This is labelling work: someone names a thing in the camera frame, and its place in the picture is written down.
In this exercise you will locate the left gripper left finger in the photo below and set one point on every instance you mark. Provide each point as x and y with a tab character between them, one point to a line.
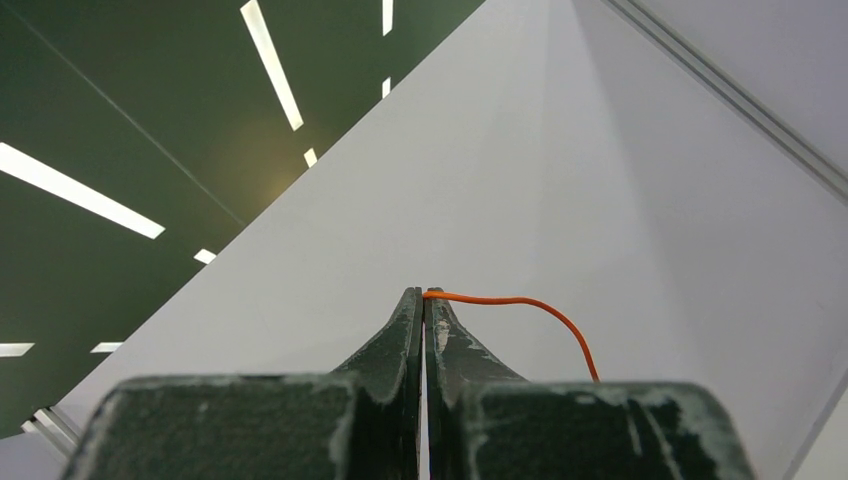
357	421

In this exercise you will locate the aluminium frame rail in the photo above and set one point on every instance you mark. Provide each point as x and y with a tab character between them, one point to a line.
770	125

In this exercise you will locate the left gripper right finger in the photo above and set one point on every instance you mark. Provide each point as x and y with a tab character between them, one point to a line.
486	421

